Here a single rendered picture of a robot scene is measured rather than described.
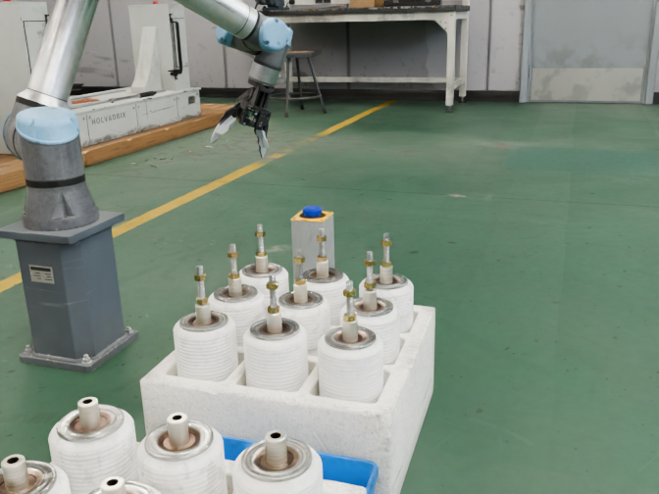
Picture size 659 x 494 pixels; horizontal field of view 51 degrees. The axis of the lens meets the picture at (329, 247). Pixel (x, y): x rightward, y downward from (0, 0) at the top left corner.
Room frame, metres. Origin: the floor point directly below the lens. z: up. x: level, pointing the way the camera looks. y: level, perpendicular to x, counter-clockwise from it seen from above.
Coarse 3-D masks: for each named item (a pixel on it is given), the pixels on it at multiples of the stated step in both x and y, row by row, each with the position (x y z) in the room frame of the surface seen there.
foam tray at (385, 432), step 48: (432, 336) 1.17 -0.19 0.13; (144, 384) 0.94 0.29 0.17; (192, 384) 0.93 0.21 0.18; (240, 384) 0.95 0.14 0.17; (384, 384) 0.96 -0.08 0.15; (432, 384) 1.19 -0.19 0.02; (240, 432) 0.89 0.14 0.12; (288, 432) 0.87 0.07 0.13; (336, 432) 0.85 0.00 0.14; (384, 432) 0.83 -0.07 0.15; (384, 480) 0.83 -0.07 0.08
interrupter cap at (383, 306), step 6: (354, 300) 1.06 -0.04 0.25; (360, 300) 1.06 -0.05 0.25; (378, 300) 1.06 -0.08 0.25; (384, 300) 1.06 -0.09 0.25; (354, 306) 1.03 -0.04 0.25; (360, 306) 1.04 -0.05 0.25; (378, 306) 1.04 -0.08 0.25; (384, 306) 1.03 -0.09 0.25; (390, 306) 1.03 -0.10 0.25; (354, 312) 1.01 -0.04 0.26; (360, 312) 1.01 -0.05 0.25; (366, 312) 1.01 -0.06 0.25; (372, 312) 1.01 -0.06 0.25; (378, 312) 1.01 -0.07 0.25; (384, 312) 1.01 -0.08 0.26; (390, 312) 1.01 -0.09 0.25
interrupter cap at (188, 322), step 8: (216, 312) 1.02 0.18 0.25; (184, 320) 1.00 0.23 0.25; (192, 320) 1.00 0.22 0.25; (216, 320) 1.00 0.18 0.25; (224, 320) 0.99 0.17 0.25; (184, 328) 0.97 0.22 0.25; (192, 328) 0.96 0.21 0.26; (200, 328) 0.96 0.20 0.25; (208, 328) 0.96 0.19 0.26; (216, 328) 0.96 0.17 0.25
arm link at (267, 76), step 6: (252, 66) 1.86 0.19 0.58; (258, 66) 1.85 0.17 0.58; (264, 66) 1.91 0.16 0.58; (252, 72) 1.85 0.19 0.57; (258, 72) 1.84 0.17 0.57; (264, 72) 1.84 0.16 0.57; (270, 72) 1.84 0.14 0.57; (276, 72) 1.85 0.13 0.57; (252, 78) 1.86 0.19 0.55; (258, 78) 1.84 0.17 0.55; (264, 78) 1.84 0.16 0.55; (270, 78) 1.85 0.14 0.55; (276, 78) 1.86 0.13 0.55; (264, 84) 1.85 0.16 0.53; (270, 84) 1.86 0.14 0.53
